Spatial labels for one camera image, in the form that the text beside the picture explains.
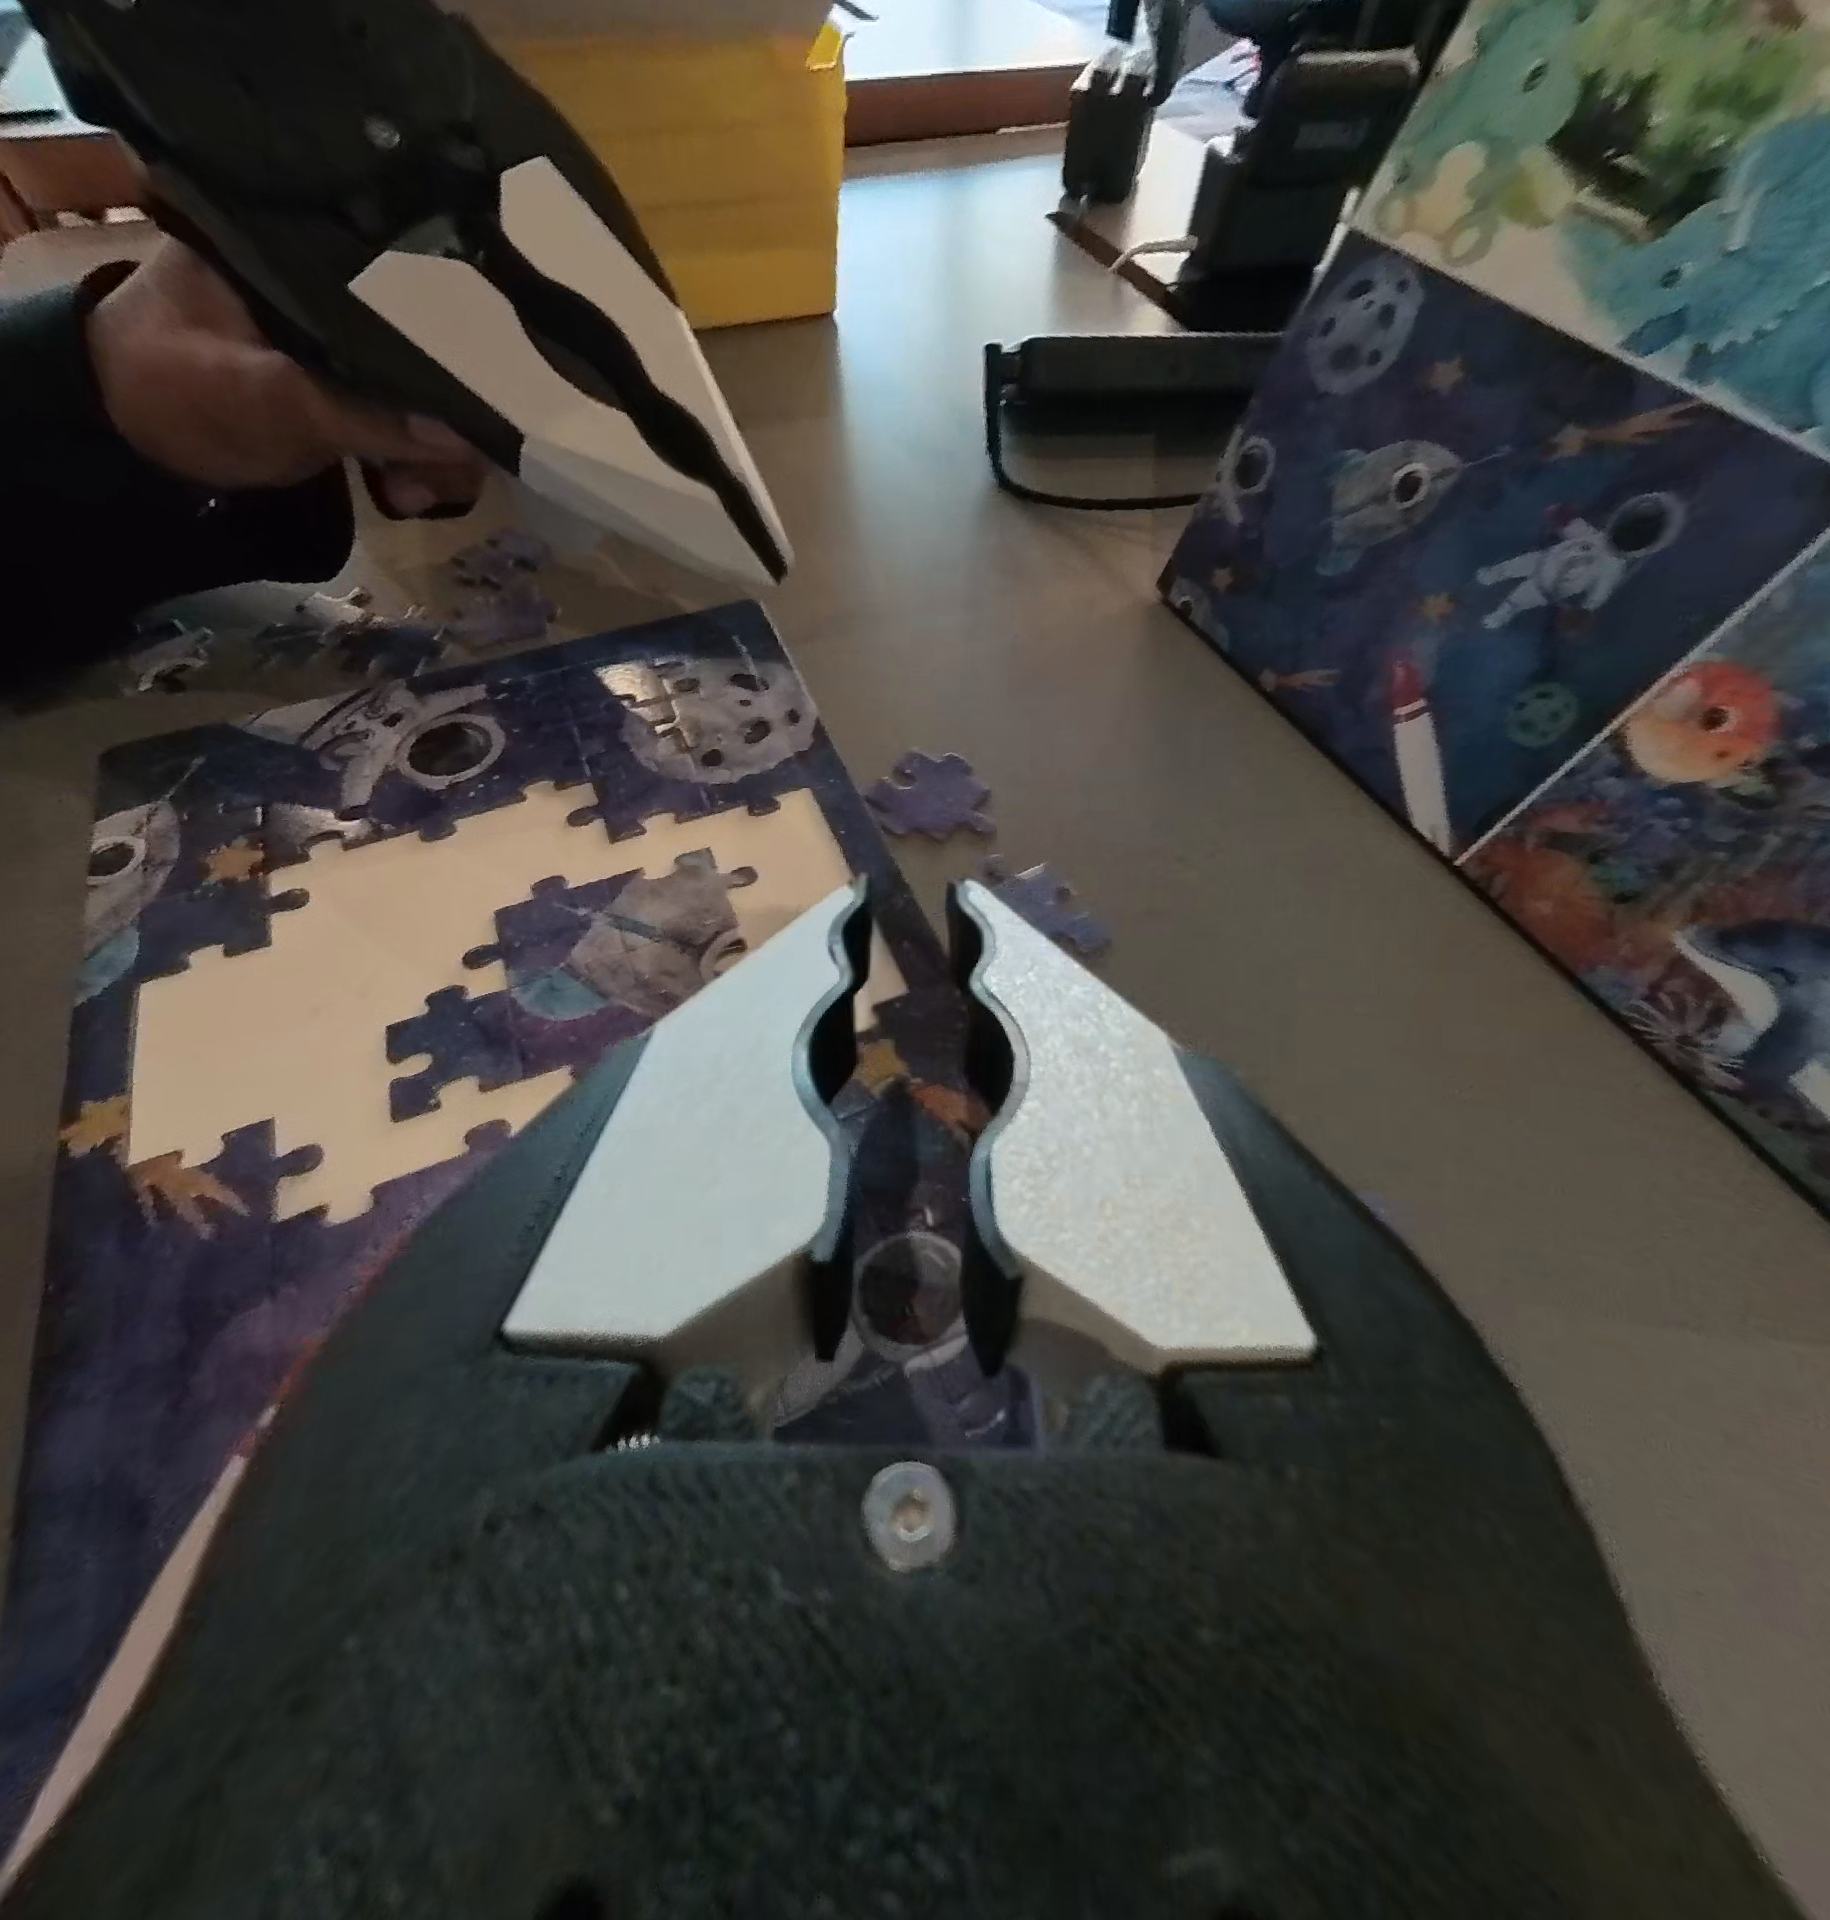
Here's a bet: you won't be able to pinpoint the joined satellite puzzle piece cluster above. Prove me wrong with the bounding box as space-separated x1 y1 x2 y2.
385 846 758 1104

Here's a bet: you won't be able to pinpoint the person's left hand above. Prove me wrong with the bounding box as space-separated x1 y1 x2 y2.
88 242 489 522

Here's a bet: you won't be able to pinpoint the purple starry puzzle piece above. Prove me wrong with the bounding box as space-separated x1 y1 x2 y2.
861 751 997 845

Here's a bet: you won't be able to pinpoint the black cable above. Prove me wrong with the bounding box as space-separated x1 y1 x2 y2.
986 384 1206 515

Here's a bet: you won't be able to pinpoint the dark blue puzzle piece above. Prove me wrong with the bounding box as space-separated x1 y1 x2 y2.
255 589 450 681

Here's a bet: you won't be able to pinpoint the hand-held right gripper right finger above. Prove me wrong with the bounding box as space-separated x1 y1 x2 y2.
956 877 1325 1374

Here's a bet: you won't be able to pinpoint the black stand device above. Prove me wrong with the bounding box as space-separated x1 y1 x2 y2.
1186 0 1420 324

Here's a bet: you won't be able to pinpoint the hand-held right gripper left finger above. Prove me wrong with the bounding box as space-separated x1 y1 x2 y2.
502 877 876 1355

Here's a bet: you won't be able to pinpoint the blue and white puzzle piece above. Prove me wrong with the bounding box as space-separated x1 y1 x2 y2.
982 859 1113 959

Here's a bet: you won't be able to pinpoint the yellow box with white flap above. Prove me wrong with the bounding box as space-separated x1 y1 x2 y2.
509 0 851 329

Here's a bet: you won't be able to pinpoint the small black device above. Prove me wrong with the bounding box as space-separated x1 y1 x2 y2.
1064 43 1148 206

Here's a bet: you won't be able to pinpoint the illustrated puzzle box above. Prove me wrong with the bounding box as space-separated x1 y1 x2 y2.
1155 0 1830 1253

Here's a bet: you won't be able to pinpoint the pale porthole joined puzzle pieces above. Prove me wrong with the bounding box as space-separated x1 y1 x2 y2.
617 900 767 1022

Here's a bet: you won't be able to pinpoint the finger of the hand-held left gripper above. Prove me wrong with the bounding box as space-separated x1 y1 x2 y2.
358 257 780 589
493 161 793 581

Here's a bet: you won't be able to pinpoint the brown wooden desk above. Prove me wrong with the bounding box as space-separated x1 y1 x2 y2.
840 0 1112 151

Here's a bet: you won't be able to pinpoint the person's left forearm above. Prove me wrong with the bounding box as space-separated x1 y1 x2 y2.
0 278 362 708

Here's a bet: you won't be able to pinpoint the space jigsaw puzzle tray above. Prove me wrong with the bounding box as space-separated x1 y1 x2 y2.
0 602 956 1899

